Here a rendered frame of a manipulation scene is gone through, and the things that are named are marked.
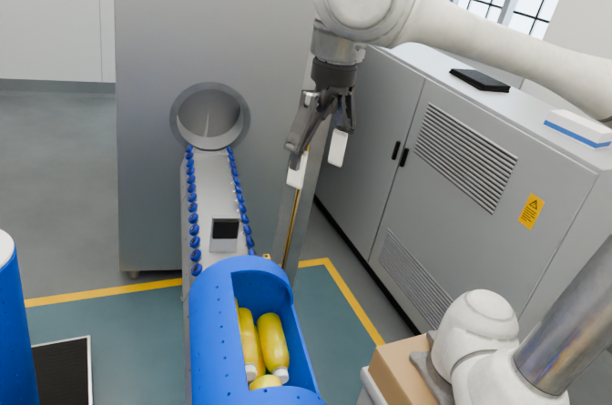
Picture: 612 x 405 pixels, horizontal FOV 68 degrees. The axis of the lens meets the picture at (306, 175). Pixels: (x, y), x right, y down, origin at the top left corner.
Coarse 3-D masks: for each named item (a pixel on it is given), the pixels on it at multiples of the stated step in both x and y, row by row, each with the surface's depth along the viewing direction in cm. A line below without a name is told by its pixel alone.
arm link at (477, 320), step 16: (464, 304) 103; (480, 304) 101; (496, 304) 102; (448, 320) 106; (464, 320) 101; (480, 320) 99; (496, 320) 99; (512, 320) 100; (448, 336) 104; (464, 336) 100; (480, 336) 99; (496, 336) 98; (512, 336) 99; (432, 352) 114; (448, 352) 103; (464, 352) 98; (448, 368) 102
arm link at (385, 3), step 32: (320, 0) 51; (352, 0) 48; (384, 0) 48; (416, 0) 52; (352, 32) 51; (384, 32) 52; (416, 32) 55; (448, 32) 56; (480, 32) 57; (512, 32) 62; (512, 64) 65; (544, 64) 69; (576, 64) 71; (608, 64) 72; (576, 96) 73; (608, 96) 71
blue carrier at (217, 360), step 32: (256, 256) 124; (192, 288) 122; (224, 288) 113; (256, 288) 129; (288, 288) 125; (192, 320) 114; (224, 320) 105; (256, 320) 136; (288, 320) 129; (192, 352) 107; (224, 352) 98; (192, 384) 101; (224, 384) 92; (288, 384) 117
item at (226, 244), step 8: (216, 216) 162; (224, 216) 163; (232, 216) 164; (216, 224) 161; (224, 224) 161; (232, 224) 162; (216, 232) 162; (224, 232) 163; (232, 232) 164; (216, 240) 166; (224, 240) 167; (232, 240) 168; (216, 248) 168; (224, 248) 169; (232, 248) 170
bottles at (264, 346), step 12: (240, 312) 123; (252, 324) 122; (264, 324) 126; (276, 324) 126; (252, 336) 118; (264, 336) 123; (276, 336) 122; (252, 348) 114; (264, 348) 120; (276, 348) 119; (252, 360) 113; (264, 360) 118; (276, 360) 116; (288, 360) 118; (252, 372) 110; (264, 372) 118; (276, 372) 114
